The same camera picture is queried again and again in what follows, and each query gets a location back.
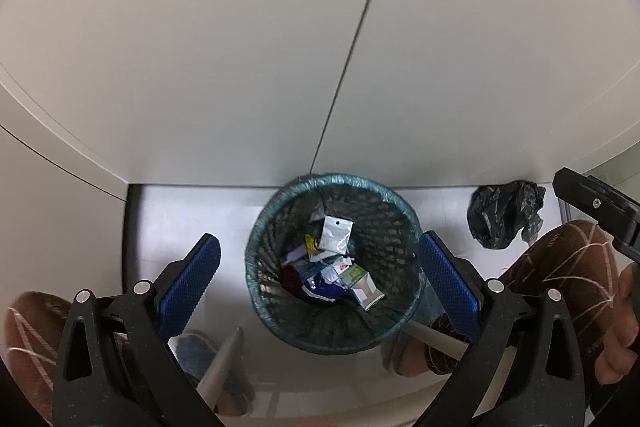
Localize person's right hand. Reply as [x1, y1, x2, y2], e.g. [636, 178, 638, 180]
[595, 264, 640, 386]

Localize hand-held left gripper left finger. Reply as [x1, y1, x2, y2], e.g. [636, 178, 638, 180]
[52, 233, 223, 427]

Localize green medicine box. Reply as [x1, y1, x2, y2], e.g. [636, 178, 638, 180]
[345, 264, 385, 309]

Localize yellow snack wrapper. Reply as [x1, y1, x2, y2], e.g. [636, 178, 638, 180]
[305, 234, 326, 263]

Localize black plastic bag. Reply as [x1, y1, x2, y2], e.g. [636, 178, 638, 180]
[467, 180, 547, 250]

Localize brown left slipper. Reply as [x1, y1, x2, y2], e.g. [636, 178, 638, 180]
[4, 291, 73, 425]

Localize grey metal bar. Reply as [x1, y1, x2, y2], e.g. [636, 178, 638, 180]
[402, 319, 473, 355]
[196, 327, 246, 405]

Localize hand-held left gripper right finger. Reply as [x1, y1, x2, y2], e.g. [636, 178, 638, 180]
[417, 230, 588, 427]

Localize teal mesh waste basket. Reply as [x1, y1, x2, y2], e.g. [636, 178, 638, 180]
[244, 173, 426, 354]

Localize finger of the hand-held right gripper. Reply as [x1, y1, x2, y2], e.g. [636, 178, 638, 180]
[553, 167, 640, 239]

